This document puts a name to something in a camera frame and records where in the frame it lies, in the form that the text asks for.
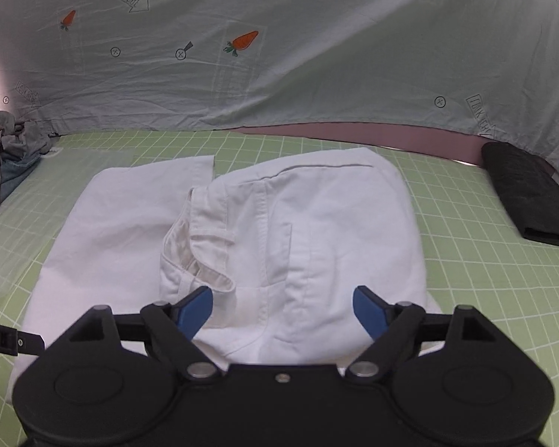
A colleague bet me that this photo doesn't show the white trousers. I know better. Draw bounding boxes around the white trousers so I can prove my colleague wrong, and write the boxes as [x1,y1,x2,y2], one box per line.
[23,148,437,367]

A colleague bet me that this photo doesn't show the green grid bed sheet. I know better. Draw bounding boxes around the green grid bed sheet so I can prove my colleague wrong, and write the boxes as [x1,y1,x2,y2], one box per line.
[0,131,559,446]

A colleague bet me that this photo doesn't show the blue denim jeans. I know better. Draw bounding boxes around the blue denim jeans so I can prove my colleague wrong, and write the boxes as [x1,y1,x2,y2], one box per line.
[0,152,41,201]

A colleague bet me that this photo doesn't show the folded black garment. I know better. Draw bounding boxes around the folded black garment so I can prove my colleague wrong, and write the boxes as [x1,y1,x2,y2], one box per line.
[481,141,559,246]

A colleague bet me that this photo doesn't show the grey zip hoodie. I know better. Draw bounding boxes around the grey zip hoodie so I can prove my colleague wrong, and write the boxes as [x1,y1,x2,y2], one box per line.
[0,111,53,206]

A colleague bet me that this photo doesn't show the grey carrot print sheet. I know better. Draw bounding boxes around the grey carrot print sheet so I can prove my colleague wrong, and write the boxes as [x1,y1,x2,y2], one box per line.
[0,0,559,172]

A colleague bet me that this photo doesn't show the pink bed frame edge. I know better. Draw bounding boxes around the pink bed frame edge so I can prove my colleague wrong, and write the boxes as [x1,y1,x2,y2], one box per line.
[234,122,490,165]

